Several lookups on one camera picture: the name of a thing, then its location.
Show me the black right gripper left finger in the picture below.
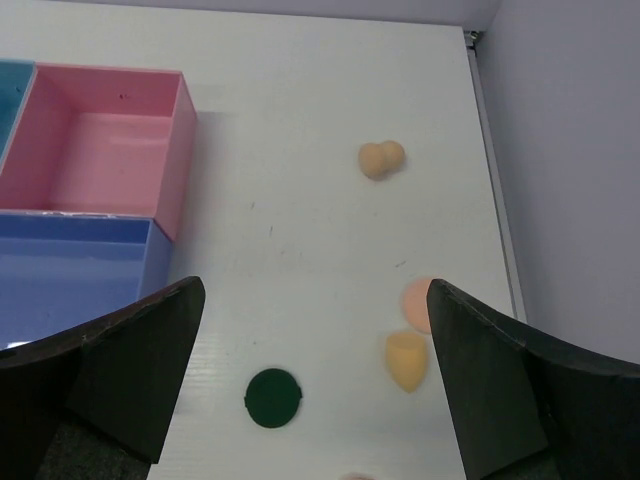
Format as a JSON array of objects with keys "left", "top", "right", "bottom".
[{"left": 1, "top": 276, "right": 205, "bottom": 479}]

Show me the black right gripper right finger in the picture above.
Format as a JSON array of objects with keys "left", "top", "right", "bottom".
[{"left": 426, "top": 279, "right": 639, "bottom": 479}]

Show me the dark green round compact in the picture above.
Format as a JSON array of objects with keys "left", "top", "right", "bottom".
[{"left": 244, "top": 368, "right": 303, "bottom": 429}]

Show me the pink round powder puff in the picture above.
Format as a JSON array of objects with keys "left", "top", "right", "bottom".
[{"left": 402, "top": 277, "right": 432, "bottom": 335}]

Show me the yellow teardrop makeup sponge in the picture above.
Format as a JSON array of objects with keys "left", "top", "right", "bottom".
[{"left": 385, "top": 331, "right": 429, "bottom": 393}]

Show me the tan gourd-shaped makeup sponge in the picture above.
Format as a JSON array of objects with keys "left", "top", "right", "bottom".
[{"left": 358, "top": 140, "right": 406, "bottom": 180}]

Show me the pink round puff near base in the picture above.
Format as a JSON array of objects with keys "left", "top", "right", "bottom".
[{"left": 339, "top": 472, "right": 375, "bottom": 480}]

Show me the three-colour compartment organizer tray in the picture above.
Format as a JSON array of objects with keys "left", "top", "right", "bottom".
[{"left": 1, "top": 59, "right": 197, "bottom": 350}]

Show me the aluminium table edge rail right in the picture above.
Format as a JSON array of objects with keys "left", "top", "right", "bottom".
[{"left": 464, "top": 30, "right": 527, "bottom": 323}]

